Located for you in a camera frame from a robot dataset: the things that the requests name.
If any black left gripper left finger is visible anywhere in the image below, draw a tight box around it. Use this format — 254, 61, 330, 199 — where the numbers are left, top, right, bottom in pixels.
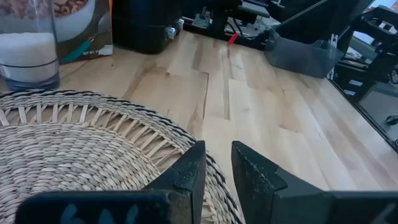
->
14, 139, 207, 224

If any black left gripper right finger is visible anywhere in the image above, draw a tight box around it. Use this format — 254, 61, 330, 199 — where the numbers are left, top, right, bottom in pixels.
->
231, 140, 398, 224

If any clear plastic container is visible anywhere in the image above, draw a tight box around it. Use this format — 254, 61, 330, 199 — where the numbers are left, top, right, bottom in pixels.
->
263, 27, 345, 79

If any round woven straw placemat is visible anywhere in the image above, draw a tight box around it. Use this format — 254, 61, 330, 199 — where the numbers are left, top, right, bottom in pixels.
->
0, 89, 246, 224

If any black four-slot toaster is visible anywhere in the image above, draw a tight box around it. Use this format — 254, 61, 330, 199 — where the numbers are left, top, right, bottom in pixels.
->
111, 0, 185, 55

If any clear glass with milk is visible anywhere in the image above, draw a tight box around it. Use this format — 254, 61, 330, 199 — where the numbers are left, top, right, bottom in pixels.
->
0, 0, 60, 91

